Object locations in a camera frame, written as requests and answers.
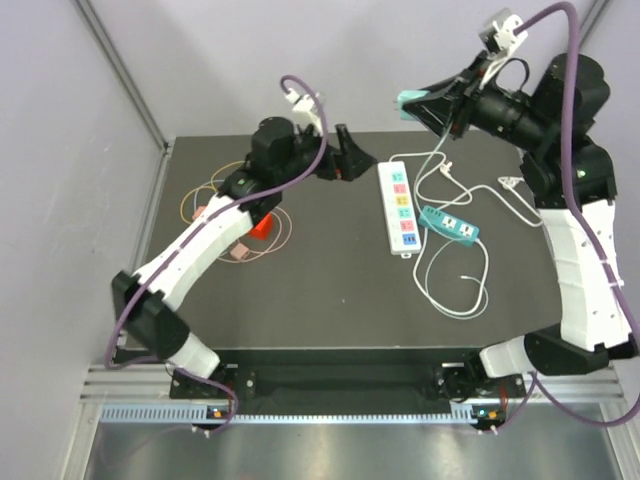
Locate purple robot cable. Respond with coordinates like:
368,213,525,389
492,2,640,434
104,74,329,437

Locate pink usb charger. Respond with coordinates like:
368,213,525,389
192,205,206,221

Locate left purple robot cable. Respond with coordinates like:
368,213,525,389
104,74,329,437

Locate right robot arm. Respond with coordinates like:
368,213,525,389
401,53,639,396

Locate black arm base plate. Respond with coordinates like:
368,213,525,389
168,362,526,401

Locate teal power strip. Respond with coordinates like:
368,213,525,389
418,206,479,246

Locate white power strip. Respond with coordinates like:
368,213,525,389
377,161,422,259

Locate grey slotted cable duct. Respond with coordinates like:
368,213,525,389
99,398,484,425

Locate left aluminium frame post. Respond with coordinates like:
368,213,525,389
71,0,169,152

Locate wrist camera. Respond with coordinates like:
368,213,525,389
479,8,528,57
285,89,323,134

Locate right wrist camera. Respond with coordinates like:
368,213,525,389
479,8,528,57

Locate right aluminium frame post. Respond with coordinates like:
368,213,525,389
514,0,612,146

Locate teal usb charger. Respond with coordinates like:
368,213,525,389
394,89,430,121

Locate yellow charging cable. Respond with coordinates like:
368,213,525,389
179,160,246,224

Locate white power strip cord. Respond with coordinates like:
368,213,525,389
389,151,544,229

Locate white teal strip cord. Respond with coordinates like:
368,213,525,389
412,234,490,317

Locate dusty pink plug adapter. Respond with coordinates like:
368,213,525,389
229,243,251,262

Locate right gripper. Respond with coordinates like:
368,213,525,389
402,51,550,152

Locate pink charging cable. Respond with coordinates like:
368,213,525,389
219,207,294,264

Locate aluminium front rail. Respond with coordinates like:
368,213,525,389
80,365,624,403

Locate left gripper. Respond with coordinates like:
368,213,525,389
274,122,374,187

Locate red cube socket adapter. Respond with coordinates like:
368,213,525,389
249,213,274,241

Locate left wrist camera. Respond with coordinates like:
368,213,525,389
285,89,323,134

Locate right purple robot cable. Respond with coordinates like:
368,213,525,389
492,2,640,434

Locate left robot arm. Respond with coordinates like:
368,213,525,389
111,117,376,397

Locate aluminium frame post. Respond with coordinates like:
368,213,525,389
71,0,169,152
514,0,612,146

